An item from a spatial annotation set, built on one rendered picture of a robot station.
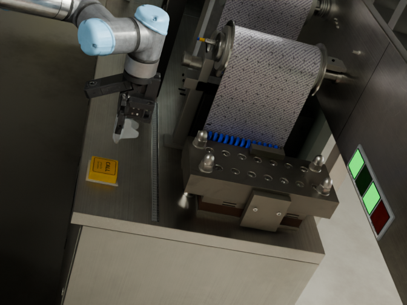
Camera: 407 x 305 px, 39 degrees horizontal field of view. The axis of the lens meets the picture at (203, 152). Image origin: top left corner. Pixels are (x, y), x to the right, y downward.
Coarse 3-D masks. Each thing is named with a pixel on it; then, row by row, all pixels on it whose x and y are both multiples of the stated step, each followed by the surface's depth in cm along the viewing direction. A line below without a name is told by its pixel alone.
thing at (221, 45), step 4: (220, 32) 148; (216, 36) 151; (220, 36) 146; (224, 36) 147; (216, 40) 150; (220, 40) 146; (224, 40) 146; (216, 44) 149; (220, 44) 145; (224, 44) 146; (216, 48) 148; (220, 48) 146; (212, 52) 152; (216, 52) 147; (220, 52) 146; (212, 56) 151; (216, 56) 147; (220, 56) 147; (216, 60) 148
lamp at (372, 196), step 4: (372, 184) 128; (372, 188) 127; (368, 192) 129; (372, 192) 127; (376, 192) 126; (364, 196) 130; (368, 196) 128; (372, 196) 127; (376, 196) 125; (364, 200) 130; (368, 200) 128; (372, 200) 126; (376, 200) 125; (368, 204) 128; (372, 204) 126; (368, 208) 128; (372, 208) 126
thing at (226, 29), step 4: (224, 28) 150; (228, 28) 146; (224, 32) 149; (228, 32) 145; (228, 36) 144; (228, 40) 144; (228, 44) 144; (224, 48) 145; (228, 48) 144; (224, 52) 145; (320, 52) 152; (224, 56) 144; (320, 56) 150; (220, 60) 147; (224, 60) 145; (320, 60) 150; (216, 64) 150; (220, 64) 146; (320, 64) 150; (216, 68) 149; (220, 68) 148; (320, 68) 150; (320, 72) 150; (316, 80) 151; (312, 88) 153
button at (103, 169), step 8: (96, 160) 151; (104, 160) 152; (112, 160) 153; (96, 168) 148; (104, 168) 149; (112, 168) 150; (88, 176) 148; (96, 176) 147; (104, 176) 148; (112, 176) 148
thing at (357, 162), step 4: (356, 152) 138; (356, 156) 137; (360, 156) 135; (352, 160) 139; (356, 160) 137; (360, 160) 135; (352, 164) 138; (356, 164) 137; (360, 164) 135; (352, 168) 138; (356, 168) 136; (352, 172) 138; (356, 172) 136
